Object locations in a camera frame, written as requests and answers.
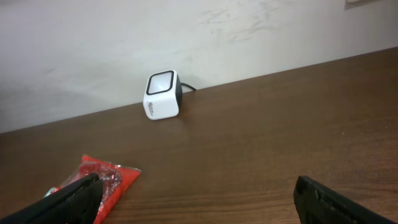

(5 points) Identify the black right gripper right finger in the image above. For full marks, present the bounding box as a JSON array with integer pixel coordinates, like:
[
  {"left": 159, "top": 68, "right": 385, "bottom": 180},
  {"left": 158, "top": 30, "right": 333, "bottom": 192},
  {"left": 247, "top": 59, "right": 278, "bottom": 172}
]
[{"left": 294, "top": 175, "right": 394, "bottom": 224}]

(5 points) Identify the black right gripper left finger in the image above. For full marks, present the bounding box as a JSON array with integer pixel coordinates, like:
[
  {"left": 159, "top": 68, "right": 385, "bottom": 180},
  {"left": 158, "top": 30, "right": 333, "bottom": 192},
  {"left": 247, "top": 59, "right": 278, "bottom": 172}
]
[{"left": 1, "top": 174, "right": 103, "bottom": 224}]

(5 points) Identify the red Hacks candy bag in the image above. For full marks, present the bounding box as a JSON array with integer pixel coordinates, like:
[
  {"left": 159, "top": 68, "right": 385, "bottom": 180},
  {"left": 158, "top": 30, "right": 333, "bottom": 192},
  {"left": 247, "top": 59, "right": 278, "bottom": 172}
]
[{"left": 57, "top": 154, "right": 141, "bottom": 224}]

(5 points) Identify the white barcode scanner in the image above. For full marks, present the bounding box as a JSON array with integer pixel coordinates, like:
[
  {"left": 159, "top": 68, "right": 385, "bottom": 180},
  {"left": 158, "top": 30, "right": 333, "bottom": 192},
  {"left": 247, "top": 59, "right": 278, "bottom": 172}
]
[{"left": 142, "top": 70, "right": 182, "bottom": 120}]

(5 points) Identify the teal tissue pack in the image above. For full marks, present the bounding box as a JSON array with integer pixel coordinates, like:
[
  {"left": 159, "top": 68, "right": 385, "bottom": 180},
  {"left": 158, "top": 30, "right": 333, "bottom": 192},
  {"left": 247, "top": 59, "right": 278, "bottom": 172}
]
[{"left": 44, "top": 187, "right": 58, "bottom": 197}]

